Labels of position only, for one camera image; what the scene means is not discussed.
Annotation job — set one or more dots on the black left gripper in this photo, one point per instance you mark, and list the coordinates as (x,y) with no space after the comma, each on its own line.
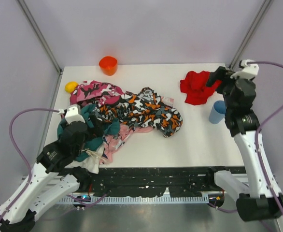
(89,124)

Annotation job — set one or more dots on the orange black camouflage cloth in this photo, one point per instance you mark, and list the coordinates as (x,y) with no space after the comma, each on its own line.
(144,109)

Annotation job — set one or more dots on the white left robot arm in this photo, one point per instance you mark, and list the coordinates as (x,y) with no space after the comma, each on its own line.
(28,203)

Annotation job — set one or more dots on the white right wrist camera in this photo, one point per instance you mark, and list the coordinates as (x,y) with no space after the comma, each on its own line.
(249,70)

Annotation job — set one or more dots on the light pink patterned cloth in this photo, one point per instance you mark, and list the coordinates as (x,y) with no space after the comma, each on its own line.
(112,143)

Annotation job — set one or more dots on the yellow lemon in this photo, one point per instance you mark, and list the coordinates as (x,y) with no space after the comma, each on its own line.
(70,87)

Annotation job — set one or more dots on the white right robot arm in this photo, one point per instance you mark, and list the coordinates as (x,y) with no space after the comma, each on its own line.
(261,198)

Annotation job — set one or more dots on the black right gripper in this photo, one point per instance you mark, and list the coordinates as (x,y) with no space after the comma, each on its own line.
(223,74)

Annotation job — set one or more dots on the white cloth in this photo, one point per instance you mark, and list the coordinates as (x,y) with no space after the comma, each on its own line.
(91,163)

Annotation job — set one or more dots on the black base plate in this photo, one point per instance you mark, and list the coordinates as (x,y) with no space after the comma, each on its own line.
(153,182)

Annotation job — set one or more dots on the pink camouflage garment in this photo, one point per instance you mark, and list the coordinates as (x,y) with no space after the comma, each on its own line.
(101,92)

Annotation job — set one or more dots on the aluminium frame post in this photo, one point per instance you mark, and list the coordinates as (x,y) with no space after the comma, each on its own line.
(35,27)
(264,8)

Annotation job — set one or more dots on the red cloth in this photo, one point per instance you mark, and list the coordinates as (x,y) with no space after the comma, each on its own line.
(194,85)

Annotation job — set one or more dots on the blue plastic cup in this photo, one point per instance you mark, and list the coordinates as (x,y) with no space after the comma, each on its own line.
(217,112)

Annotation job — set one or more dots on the left aluminium frame post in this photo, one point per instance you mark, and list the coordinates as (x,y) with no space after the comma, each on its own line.
(35,27)

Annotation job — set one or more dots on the white slotted cable duct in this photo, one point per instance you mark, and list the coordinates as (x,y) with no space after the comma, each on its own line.
(164,199)

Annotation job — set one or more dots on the orange plastic cup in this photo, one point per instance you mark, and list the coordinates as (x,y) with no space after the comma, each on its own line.
(108,65)

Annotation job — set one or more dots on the right aluminium frame post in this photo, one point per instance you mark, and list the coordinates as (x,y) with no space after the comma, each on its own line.
(264,8)

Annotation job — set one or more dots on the teal green shorts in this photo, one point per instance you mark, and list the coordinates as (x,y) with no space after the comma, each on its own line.
(110,125)

